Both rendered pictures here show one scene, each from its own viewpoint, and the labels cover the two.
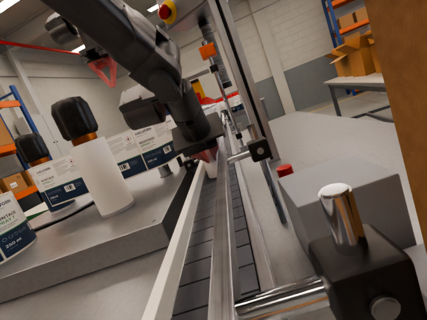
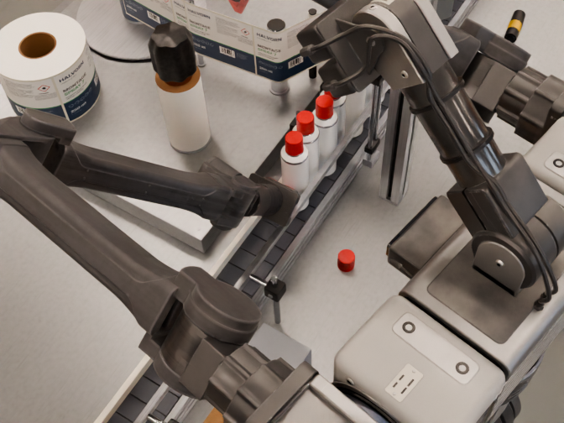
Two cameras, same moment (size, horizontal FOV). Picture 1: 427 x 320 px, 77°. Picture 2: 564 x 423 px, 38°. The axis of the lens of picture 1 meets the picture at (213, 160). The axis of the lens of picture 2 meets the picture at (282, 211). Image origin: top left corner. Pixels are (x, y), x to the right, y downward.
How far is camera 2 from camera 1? 126 cm
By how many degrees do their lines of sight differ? 50
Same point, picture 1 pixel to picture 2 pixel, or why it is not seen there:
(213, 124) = (284, 207)
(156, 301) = (145, 361)
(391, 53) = not seen: hidden behind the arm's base
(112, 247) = (159, 221)
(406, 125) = not seen: hidden behind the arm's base
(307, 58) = not seen: outside the picture
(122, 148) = (234, 35)
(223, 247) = (162, 390)
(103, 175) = (182, 122)
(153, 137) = (279, 50)
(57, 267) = (112, 197)
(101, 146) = (190, 97)
